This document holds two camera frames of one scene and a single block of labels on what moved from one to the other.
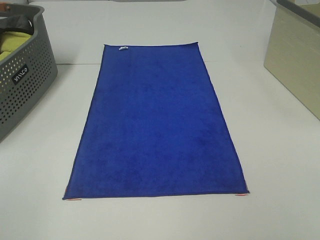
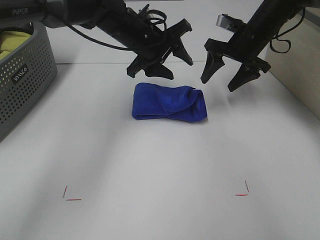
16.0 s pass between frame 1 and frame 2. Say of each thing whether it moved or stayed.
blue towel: moved
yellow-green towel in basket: stayed
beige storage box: stayed
